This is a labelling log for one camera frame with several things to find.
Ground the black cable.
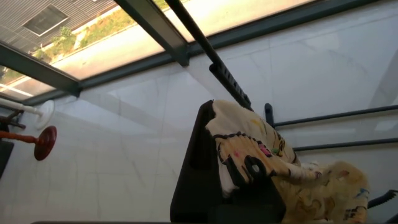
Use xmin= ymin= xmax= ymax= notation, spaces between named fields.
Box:
xmin=368 ymin=189 xmax=398 ymax=209

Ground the red-brown pole stand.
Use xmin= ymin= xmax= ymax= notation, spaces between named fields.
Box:
xmin=0 ymin=126 xmax=58 ymax=162

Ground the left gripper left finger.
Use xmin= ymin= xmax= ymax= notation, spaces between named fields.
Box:
xmin=170 ymin=100 xmax=224 ymax=223

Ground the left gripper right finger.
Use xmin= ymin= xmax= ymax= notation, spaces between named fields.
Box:
xmin=223 ymin=179 xmax=287 ymax=223

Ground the window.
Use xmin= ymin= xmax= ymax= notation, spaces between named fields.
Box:
xmin=0 ymin=0 xmax=380 ymax=106

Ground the cream printed garment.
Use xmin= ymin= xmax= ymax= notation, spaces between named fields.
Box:
xmin=205 ymin=99 xmax=371 ymax=224

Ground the white pole stand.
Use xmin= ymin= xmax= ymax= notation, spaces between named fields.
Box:
xmin=0 ymin=98 xmax=56 ymax=130

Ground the black clothes rack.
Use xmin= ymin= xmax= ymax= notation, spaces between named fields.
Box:
xmin=164 ymin=0 xmax=398 ymax=152

